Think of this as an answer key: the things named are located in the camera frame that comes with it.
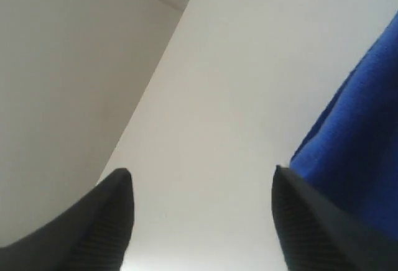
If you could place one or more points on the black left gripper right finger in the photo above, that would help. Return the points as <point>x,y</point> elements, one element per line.
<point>314,234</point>

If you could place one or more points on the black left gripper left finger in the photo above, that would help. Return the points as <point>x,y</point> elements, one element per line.
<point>93,234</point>

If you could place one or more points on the blue terry towel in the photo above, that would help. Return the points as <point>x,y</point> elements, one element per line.
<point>350,153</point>

